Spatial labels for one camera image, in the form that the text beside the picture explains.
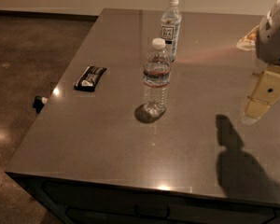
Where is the clear water bottle red label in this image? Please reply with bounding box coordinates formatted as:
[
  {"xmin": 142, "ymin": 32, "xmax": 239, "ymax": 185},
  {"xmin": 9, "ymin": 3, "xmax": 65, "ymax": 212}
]
[{"xmin": 143, "ymin": 38, "xmax": 171, "ymax": 117}]

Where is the black snack bar wrapper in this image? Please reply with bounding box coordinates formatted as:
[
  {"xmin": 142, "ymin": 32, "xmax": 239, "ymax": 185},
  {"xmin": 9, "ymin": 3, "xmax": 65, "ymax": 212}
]
[{"xmin": 74, "ymin": 65, "xmax": 106, "ymax": 92}]

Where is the glass jar with snacks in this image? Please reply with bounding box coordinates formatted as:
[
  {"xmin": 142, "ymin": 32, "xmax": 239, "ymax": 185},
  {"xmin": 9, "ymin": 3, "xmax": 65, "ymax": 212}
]
[{"xmin": 236, "ymin": 25, "xmax": 259, "ymax": 51}]

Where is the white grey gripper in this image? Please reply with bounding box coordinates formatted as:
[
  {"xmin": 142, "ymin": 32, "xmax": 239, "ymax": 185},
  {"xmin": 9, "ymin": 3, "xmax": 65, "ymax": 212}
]
[{"xmin": 244, "ymin": 0, "xmax": 280, "ymax": 119}]

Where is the tea bottle white label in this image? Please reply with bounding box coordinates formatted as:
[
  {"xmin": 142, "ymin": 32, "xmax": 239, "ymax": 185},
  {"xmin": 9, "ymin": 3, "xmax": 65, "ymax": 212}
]
[{"xmin": 161, "ymin": 0, "xmax": 182, "ymax": 62}]

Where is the black drawer handle knob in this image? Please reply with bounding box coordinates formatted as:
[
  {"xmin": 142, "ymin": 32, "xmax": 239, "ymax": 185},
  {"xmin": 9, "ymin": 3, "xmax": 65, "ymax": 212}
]
[{"xmin": 33, "ymin": 96, "xmax": 48, "ymax": 114}]

